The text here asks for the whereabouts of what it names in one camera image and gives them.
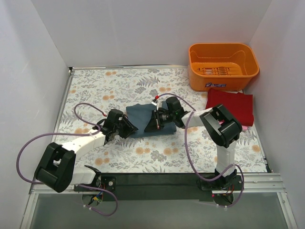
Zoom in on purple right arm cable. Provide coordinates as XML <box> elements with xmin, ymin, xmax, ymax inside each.
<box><xmin>153</xmin><ymin>93</ymin><xmax>245</xmax><ymax>208</ymax></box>

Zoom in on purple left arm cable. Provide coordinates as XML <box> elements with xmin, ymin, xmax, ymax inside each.
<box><xmin>16</xmin><ymin>103</ymin><xmax>119</xmax><ymax>217</ymax></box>

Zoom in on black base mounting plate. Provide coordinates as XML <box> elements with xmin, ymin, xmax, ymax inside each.
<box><xmin>73</xmin><ymin>172</ymin><xmax>244</xmax><ymax>203</ymax></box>

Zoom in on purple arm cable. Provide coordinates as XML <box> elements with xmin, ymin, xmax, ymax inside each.
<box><xmin>153</xmin><ymin>93</ymin><xmax>245</xmax><ymax>208</ymax></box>
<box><xmin>16</xmin><ymin>103</ymin><xmax>119</xmax><ymax>217</ymax></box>

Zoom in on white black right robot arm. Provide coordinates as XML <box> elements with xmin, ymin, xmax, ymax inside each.
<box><xmin>144</xmin><ymin>96</ymin><xmax>242</xmax><ymax>188</ymax></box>

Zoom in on red folded t-shirt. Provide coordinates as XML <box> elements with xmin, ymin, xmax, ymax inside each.
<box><xmin>206</xmin><ymin>89</ymin><xmax>254</xmax><ymax>126</ymax></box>

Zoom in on floral patterned table mat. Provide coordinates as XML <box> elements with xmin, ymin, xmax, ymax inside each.
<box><xmin>47</xmin><ymin>67</ymin><xmax>272</xmax><ymax>174</ymax></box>

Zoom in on orange plastic basket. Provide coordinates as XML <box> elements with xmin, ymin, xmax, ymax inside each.
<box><xmin>188</xmin><ymin>43</ymin><xmax>259</xmax><ymax>92</ymax></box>

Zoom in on blue-grey t-shirt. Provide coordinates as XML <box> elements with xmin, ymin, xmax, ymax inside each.
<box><xmin>126</xmin><ymin>104</ymin><xmax>176</xmax><ymax>138</ymax></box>

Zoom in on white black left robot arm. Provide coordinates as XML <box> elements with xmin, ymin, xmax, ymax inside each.
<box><xmin>34</xmin><ymin>109</ymin><xmax>138</xmax><ymax>193</ymax></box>

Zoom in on aluminium frame rail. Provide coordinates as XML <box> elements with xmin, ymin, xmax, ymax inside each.
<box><xmin>22</xmin><ymin>66</ymin><xmax>296</xmax><ymax>229</ymax></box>

